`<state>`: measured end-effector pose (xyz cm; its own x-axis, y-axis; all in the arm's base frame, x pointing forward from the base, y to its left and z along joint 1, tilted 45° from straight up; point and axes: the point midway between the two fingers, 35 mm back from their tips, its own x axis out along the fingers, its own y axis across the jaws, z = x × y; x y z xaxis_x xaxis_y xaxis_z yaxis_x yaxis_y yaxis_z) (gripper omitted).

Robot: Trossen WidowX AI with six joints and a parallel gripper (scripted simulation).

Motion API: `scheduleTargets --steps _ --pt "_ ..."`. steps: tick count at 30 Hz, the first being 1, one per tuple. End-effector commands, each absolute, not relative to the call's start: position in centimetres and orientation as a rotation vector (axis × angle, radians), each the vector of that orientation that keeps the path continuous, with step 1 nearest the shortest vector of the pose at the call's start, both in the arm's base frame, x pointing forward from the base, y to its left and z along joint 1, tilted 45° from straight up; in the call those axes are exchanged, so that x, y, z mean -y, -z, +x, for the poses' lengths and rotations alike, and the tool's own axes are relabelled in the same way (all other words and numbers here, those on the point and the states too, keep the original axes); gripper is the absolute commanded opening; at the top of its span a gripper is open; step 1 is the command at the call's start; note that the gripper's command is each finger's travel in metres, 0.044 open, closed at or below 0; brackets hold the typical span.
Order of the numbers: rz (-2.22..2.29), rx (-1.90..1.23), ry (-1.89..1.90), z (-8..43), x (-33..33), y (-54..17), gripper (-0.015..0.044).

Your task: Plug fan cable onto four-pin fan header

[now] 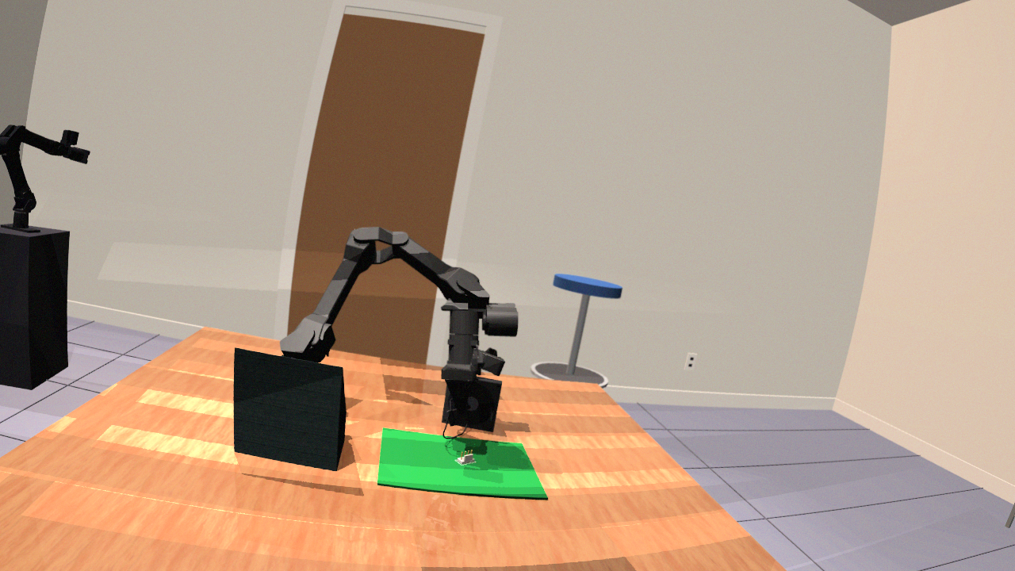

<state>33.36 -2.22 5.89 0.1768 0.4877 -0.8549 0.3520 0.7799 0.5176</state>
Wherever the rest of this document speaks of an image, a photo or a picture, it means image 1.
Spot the green circuit board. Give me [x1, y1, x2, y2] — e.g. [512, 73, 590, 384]
[377, 427, 548, 500]

